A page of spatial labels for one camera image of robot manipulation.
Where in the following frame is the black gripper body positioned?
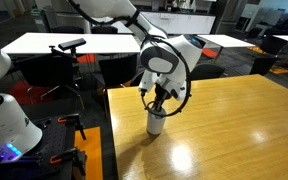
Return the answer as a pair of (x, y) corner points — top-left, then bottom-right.
(155, 84), (172, 102)

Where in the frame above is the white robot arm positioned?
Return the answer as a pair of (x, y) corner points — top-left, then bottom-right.
(0, 0), (204, 163)

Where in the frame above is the white ceramic cup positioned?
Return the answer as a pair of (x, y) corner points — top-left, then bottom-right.
(146, 109), (166, 135)

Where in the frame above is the black chair near table right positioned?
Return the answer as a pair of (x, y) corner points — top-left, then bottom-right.
(190, 63), (225, 80)

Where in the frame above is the black chair table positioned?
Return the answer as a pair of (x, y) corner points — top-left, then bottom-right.
(190, 63), (225, 80)
(92, 54), (137, 94)

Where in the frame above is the black chair near table left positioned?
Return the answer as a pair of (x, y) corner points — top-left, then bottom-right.
(92, 54), (137, 94)

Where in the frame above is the white kitchen cabinet counter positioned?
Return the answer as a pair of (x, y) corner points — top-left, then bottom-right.
(142, 11), (215, 34)

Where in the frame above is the white table middle background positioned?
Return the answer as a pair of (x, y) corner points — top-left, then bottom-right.
(200, 34), (253, 64)

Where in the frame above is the orange black clamp upper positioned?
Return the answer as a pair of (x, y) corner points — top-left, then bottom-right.
(57, 113), (86, 140)

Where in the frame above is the orange black clamp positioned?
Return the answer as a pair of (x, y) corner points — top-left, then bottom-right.
(49, 148), (86, 176)
(57, 113), (86, 140)

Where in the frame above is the orange black clamp lower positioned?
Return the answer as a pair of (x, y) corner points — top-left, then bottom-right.
(49, 148), (86, 176)

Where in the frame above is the black chair far right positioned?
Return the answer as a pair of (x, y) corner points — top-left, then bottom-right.
(250, 58), (277, 76)

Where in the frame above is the white table left background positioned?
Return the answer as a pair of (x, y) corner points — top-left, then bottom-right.
(1, 31), (142, 55)

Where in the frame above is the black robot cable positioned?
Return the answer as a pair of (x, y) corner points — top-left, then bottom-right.
(67, 0), (192, 118)

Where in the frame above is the black camera on tripod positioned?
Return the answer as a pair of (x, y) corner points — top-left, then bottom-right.
(45, 38), (86, 109)

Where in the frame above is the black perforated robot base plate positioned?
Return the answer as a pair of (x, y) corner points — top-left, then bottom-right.
(0, 116), (76, 180)

